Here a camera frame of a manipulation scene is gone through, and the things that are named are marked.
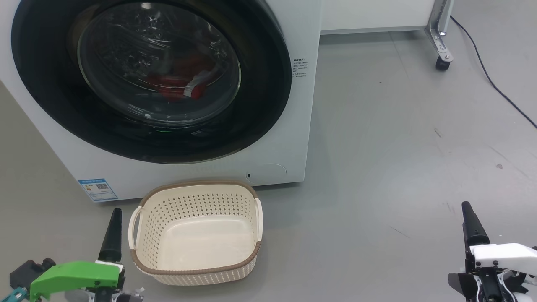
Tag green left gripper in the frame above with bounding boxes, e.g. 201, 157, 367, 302
29, 208, 144, 302

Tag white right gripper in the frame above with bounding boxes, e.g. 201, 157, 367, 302
448, 201, 537, 302

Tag red shorts with white stripe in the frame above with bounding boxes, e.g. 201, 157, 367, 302
147, 69, 209, 102

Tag black-rimmed glass washer door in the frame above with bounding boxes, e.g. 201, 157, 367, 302
11, 0, 293, 164

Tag cream perforated laundry basket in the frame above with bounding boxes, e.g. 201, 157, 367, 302
128, 180, 263, 286

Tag white front-load washing machine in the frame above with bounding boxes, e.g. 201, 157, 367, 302
0, 0, 323, 203

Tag blue energy label sticker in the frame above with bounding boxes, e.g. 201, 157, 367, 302
78, 179, 118, 203

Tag metal leg with caster wheel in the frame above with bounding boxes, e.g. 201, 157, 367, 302
425, 0, 455, 71

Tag teal left camera cable plug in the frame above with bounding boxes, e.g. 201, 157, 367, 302
9, 286, 31, 302

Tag black floor cable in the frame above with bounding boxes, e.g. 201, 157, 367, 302
450, 16, 537, 129

